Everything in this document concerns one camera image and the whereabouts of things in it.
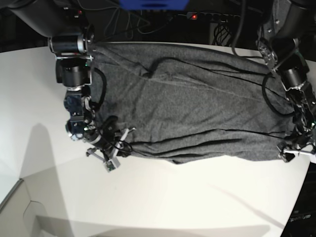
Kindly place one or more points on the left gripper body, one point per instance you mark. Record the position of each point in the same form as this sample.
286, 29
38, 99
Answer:
300, 145

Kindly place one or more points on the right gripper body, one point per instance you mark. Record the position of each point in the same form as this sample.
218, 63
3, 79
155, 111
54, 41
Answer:
105, 150

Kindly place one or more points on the grey t-shirt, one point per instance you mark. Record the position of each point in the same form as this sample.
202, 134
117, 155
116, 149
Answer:
188, 103

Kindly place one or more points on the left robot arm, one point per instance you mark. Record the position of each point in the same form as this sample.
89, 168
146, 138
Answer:
284, 60

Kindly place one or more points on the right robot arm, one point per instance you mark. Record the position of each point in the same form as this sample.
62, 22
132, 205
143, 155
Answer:
71, 41

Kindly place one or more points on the blue box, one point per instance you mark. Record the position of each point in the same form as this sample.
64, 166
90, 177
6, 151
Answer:
153, 4

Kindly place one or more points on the black power strip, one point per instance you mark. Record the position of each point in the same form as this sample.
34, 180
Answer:
211, 17

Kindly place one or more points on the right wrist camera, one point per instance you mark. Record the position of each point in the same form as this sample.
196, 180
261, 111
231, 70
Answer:
111, 165

